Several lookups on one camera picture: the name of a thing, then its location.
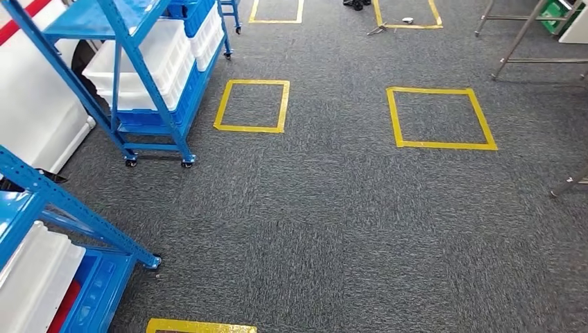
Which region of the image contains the blue metal shelf rack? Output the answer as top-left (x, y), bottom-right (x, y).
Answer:
top-left (0, 146), bottom-right (162, 333)
top-left (0, 0), bottom-right (233, 169)
top-left (219, 0), bottom-right (243, 35)

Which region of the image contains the blue plastic bin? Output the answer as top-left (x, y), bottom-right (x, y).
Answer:
top-left (114, 69), bottom-right (204, 128)
top-left (167, 0), bottom-right (217, 39)
top-left (60, 250), bottom-right (137, 333)

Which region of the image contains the white plastic bin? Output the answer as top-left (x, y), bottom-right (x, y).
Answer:
top-left (188, 4), bottom-right (225, 73)
top-left (97, 69), bottom-right (197, 112)
top-left (0, 220), bottom-right (87, 333)
top-left (83, 18), bottom-right (193, 92)

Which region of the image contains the yellow floor tape square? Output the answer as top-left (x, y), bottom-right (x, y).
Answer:
top-left (386, 86), bottom-right (499, 152)

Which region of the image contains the stainless steel table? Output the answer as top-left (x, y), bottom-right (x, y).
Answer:
top-left (474, 0), bottom-right (559, 37)
top-left (490, 0), bottom-right (588, 199)

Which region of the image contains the red item in bin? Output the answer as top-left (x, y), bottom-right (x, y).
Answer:
top-left (46, 280), bottom-right (83, 333)

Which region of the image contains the white car with red stripe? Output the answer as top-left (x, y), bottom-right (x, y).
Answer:
top-left (0, 0), bottom-right (97, 175)

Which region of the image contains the green plastic crate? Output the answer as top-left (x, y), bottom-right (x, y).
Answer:
top-left (539, 0), bottom-right (585, 35)

